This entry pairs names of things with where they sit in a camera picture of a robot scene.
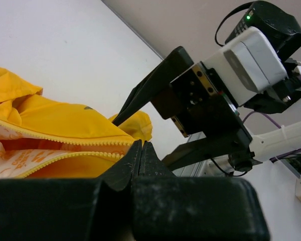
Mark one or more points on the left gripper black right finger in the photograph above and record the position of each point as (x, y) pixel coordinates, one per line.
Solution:
(167, 207)

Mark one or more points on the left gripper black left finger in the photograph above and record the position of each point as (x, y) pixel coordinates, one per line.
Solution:
(70, 208)

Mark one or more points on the yellow hooded jacket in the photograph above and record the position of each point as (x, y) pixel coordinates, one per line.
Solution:
(43, 138)

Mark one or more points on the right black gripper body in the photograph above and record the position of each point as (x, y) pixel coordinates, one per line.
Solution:
(194, 104)

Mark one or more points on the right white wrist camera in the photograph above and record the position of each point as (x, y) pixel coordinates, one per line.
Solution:
(247, 65)

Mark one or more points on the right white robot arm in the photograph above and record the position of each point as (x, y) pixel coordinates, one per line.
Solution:
(284, 33)

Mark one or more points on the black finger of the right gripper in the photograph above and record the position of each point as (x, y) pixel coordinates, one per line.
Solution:
(176, 63)
(203, 149)

